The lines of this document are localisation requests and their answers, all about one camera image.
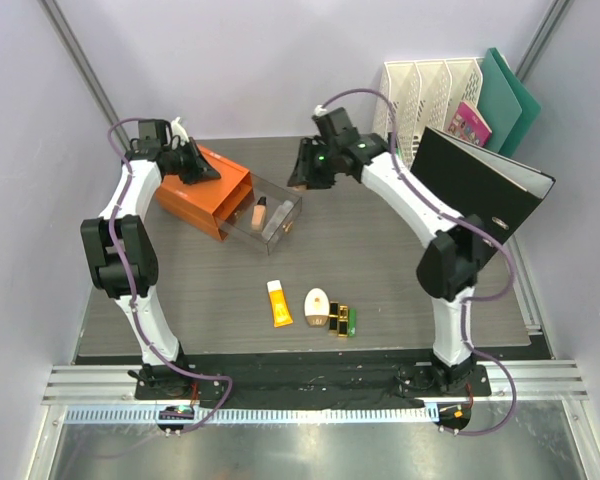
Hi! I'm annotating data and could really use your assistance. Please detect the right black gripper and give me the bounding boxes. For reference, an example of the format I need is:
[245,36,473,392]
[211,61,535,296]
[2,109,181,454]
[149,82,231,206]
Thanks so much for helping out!
[289,139,337,192]

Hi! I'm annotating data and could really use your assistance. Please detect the clear liquid bottle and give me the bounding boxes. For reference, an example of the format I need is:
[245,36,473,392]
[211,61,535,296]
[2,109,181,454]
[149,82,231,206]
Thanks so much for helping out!
[261,200,294,242]

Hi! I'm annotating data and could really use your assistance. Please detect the beige foundation bottle black cap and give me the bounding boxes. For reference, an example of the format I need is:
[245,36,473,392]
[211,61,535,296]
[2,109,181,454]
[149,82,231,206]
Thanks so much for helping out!
[251,196,267,232]

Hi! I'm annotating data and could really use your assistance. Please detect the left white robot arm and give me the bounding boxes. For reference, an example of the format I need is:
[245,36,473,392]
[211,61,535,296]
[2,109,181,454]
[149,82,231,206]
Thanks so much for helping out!
[80,138,220,399]

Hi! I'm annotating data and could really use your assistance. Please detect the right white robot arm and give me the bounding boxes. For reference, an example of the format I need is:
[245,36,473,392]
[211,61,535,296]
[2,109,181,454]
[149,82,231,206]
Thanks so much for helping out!
[287,134,486,395]

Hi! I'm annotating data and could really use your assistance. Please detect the orange drawer organizer box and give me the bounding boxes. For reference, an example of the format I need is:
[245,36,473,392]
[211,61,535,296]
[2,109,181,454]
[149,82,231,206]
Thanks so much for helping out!
[154,146,254,241]

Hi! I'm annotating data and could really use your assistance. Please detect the clear acrylic drawer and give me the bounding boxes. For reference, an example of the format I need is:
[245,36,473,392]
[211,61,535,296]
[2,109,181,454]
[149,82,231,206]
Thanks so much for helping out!
[220,173,302,255]

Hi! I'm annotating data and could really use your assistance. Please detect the cream oval compact bottle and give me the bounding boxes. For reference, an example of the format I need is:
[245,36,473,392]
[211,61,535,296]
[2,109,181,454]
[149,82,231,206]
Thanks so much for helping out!
[304,288,330,327]

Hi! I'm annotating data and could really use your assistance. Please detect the orange white tube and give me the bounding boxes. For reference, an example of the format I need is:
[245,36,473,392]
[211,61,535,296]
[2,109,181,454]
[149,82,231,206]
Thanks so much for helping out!
[267,280,293,328]

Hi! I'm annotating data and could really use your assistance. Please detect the white mesh file rack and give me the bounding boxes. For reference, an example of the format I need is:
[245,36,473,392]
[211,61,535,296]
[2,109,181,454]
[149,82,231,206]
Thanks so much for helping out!
[379,57,483,168]

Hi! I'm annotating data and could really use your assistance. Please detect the green lipstick box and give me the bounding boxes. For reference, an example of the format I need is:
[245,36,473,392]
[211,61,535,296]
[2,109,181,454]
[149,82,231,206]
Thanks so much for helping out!
[347,308,357,338]

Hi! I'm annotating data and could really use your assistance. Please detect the pink booklet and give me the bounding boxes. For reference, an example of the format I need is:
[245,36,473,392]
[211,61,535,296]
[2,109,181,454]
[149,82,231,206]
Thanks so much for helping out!
[444,101,492,147]

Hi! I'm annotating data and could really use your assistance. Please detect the black lever arch binder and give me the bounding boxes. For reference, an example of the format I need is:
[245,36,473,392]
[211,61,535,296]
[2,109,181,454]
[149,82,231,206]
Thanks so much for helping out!
[411,127,555,244]

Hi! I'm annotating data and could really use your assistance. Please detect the green folder front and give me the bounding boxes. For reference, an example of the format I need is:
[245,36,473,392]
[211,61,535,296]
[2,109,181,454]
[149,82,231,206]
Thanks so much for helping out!
[478,48,522,153]

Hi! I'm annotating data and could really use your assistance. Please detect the green folder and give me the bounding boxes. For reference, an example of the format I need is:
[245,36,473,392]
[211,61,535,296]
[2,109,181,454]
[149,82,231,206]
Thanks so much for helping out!
[478,48,522,153]
[493,48,541,158]

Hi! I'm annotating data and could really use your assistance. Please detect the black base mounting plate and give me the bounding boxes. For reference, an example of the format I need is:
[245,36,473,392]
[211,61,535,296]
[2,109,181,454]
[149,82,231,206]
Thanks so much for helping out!
[129,350,492,409]

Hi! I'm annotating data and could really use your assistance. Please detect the green folder back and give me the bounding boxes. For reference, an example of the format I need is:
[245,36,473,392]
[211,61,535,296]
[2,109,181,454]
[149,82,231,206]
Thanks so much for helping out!
[493,48,541,158]

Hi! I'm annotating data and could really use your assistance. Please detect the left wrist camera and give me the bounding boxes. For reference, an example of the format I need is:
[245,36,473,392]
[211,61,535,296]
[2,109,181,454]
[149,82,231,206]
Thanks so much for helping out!
[138,119,172,148]

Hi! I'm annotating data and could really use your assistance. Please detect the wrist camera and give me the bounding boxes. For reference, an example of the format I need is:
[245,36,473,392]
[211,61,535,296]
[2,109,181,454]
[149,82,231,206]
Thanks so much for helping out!
[312,107,360,148]
[138,119,172,148]

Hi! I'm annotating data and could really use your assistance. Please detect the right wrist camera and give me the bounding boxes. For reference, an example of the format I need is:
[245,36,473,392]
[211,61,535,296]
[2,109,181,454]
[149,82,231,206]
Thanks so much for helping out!
[312,107,360,148]

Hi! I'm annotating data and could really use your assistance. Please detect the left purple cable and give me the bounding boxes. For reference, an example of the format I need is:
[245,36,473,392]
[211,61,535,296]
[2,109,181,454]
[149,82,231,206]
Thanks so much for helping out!
[107,115,234,435]

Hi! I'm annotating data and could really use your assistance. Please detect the purple cable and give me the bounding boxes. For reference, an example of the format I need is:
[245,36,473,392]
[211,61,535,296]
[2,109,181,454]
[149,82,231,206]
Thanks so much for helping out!
[107,115,234,435]
[319,88,519,437]

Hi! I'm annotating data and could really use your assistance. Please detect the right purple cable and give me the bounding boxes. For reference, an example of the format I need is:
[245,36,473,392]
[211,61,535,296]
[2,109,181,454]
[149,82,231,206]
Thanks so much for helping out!
[319,88,519,437]

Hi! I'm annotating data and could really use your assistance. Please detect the white slotted cable duct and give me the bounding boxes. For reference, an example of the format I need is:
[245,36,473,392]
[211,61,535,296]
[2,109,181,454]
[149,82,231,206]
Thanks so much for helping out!
[65,403,439,426]

